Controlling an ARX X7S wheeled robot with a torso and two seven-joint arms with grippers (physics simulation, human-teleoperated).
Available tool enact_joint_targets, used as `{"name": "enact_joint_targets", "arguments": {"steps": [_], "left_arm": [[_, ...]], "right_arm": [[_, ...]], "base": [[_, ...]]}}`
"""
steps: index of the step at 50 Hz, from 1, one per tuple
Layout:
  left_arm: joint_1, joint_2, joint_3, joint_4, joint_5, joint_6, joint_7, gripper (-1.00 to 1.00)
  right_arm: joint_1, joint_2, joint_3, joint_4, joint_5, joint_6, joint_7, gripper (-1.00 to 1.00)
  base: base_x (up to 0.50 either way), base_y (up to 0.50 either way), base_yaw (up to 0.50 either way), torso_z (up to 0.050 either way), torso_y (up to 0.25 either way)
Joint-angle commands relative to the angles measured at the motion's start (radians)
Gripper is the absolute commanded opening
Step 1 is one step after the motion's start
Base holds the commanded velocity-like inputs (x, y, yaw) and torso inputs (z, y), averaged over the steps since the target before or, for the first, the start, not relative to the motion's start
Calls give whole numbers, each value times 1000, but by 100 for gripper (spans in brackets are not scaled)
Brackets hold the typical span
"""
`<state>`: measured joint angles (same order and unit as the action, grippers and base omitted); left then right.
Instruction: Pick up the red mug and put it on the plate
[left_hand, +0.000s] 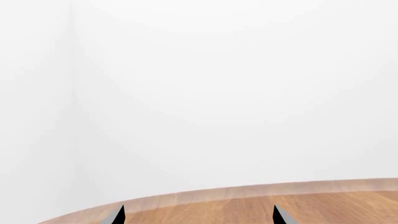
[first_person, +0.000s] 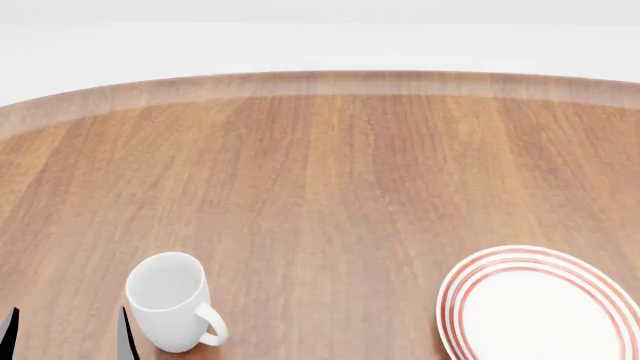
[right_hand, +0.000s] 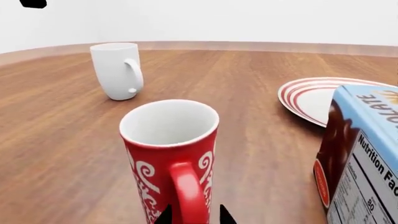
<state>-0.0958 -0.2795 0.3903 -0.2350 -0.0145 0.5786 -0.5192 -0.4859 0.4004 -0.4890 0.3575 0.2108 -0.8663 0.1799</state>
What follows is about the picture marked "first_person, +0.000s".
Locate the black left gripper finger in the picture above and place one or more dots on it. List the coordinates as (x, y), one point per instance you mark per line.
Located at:
(9, 337)
(127, 343)

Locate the white ceramic mug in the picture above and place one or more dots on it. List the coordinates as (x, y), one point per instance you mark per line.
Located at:
(167, 300)

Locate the white plate with red rings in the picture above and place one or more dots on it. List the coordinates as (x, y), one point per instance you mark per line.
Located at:
(540, 315)

